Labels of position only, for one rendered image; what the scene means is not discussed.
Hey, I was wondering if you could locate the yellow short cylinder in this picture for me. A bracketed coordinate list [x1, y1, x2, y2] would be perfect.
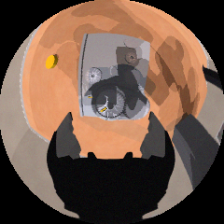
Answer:
[46, 55, 58, 69]

